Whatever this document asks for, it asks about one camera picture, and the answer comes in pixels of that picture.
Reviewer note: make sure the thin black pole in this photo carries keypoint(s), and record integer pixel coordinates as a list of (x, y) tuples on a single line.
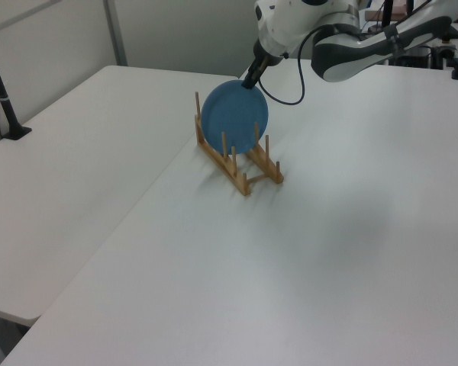
[(386, 11)]

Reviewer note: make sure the wooden plate rack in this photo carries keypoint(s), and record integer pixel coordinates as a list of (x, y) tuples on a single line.
[(223, 164)]

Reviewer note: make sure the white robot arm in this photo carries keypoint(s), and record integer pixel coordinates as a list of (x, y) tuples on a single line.
[(343, 70)]

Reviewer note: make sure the pink box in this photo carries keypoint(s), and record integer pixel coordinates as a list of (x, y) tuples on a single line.
[(376, 15)]

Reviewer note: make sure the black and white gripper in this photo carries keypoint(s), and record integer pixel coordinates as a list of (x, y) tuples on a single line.
[(273, 42)]

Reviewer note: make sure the blue round plate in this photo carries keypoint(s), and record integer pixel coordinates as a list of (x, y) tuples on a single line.
[(233, 114)]

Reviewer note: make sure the grey metal partition post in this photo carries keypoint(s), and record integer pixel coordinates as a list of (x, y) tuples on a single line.
[(116, 34)]

